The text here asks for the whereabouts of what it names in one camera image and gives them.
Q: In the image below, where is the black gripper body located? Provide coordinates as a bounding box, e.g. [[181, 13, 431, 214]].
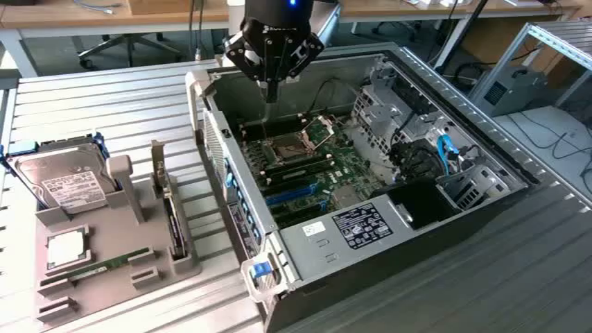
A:
[[239, 0, 313, 40]]

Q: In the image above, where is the green graphics card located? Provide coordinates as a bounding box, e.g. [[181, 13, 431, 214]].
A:
[[149, 139, 191, 260]]

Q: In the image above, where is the grey open PC case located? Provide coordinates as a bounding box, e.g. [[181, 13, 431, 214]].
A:
[[183, 41, 542, 333]]

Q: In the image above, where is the black chair base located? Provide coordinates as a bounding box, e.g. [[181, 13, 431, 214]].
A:
[[350, 19, 422, 43]]

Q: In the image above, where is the cardboard box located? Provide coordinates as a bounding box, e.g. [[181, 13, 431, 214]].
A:
[[126, 0, 194, 16]]

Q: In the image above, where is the metal socket cover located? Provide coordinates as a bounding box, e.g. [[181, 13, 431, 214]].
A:
[[298, 115, 337, 147]]

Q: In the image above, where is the metal drive cage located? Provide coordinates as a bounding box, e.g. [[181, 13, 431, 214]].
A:
[[351, 84, 403, 148]]

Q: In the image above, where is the black office chair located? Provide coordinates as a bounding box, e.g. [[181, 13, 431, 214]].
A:
[[75, 33, 185, 69]]

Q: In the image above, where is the wooden desk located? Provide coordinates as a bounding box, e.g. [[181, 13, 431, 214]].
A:
[[339, 0, 583, 69], [0, 0, 231, 79]]

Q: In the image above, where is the CPU socket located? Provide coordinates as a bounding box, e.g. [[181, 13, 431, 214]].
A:
[[261, 133, 309, 164]]

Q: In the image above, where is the black RAM slot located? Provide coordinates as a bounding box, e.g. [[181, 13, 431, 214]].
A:
[[261, 154, 333, 174]]

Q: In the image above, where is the green motherboard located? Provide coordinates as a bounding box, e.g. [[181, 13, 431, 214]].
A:
[[235, 112, 398, 230]]

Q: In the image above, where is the black RAM stick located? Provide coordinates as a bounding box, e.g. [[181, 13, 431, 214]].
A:
[[265, 160, 334, 184]]

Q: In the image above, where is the black slanted pole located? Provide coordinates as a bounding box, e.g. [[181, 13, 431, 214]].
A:
[[433, 0, 490, 70]]

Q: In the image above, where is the blue disk caddy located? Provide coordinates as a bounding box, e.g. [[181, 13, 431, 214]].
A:
[[0, 130, 110, 211]]

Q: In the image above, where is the blue expansion slot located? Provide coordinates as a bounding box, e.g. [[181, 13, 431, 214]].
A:
[[263, 185, 315, 206]]

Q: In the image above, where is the grey chipset heatsink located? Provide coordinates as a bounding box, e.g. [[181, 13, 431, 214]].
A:
[[330, 185, 365, 206]]

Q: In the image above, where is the blue card retainer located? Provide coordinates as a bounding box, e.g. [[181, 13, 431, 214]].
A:
[[222, 156, 263, 251]]

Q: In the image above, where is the black expansion slot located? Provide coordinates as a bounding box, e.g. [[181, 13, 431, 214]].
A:
[[269, 200, 327, 218], [274, 207, 334, 228]]

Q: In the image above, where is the grey control box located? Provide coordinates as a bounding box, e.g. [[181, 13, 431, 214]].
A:
[[479, 65, 550, 118]]

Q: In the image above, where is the silver hard disk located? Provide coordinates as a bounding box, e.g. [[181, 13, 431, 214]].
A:
[[11, 144, 117, 215]]

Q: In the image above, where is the metal disk bay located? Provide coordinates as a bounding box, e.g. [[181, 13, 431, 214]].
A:
[[435, 164, 505, 213]]

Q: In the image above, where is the white side table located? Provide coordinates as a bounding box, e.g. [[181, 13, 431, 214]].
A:
[[490, 105, 592, 211]]

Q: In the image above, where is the grey power supply unit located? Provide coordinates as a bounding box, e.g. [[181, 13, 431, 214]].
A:
[[275, 192, 410, 291]]

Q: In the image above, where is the grey parts rack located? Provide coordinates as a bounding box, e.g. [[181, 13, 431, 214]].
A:
[[34, 155, 203, 329]]

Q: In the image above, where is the green RAM stick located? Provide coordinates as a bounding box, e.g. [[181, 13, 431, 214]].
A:
[[39, 248, 151, 286]]

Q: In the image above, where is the silver CPU chip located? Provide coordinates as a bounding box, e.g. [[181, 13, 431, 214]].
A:
[[45, 234, 89, 271]]

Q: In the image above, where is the grey hanging cable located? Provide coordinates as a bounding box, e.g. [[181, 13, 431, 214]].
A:
[[185, 0, 207, 62]]

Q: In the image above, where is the black looped wire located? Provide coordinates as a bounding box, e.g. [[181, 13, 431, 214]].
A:
[[310, 78, 357, 114]]

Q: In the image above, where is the blue network cable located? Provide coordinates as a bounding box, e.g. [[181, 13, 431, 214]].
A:
[[71, 0, 125, 15]]

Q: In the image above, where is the black cable coil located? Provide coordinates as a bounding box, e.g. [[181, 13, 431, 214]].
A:
[[454, 61, 485, 88]]

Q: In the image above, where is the black wire bundle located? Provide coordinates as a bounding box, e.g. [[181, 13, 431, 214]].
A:
[[389, 138, 445, 182]]

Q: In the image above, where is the blue wire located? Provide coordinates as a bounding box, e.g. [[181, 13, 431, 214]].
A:
[[435, 134, 459, 176]]

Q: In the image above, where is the aluminium profile frame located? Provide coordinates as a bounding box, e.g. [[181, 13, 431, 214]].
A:
[[466, 19, 592, 109]]

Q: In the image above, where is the thin black cable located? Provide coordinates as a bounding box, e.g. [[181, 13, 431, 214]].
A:
[[505, 110, 592, 161]]

